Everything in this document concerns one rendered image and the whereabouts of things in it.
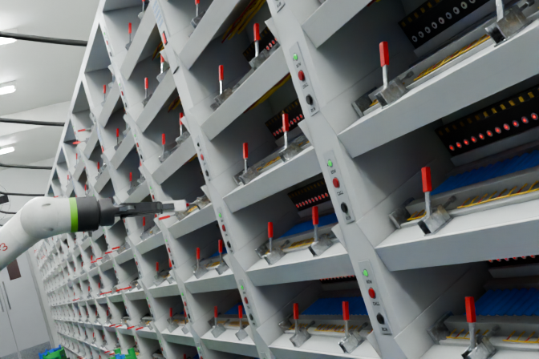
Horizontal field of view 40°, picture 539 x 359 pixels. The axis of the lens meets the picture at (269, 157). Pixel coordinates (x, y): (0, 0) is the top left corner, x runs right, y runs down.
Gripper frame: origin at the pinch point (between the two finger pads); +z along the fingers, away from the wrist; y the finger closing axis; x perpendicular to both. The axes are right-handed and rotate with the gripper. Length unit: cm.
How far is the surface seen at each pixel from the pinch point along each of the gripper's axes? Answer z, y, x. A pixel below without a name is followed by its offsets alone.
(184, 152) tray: 4.4, 1.4, 14.7
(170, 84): 1.0, 7.8, 32.8
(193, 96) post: 2.6, 25.2, 24.4
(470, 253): 12, 119, -23
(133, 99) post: 0, -45, 43
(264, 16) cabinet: 19, 39, 41
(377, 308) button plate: 12, 90, -30
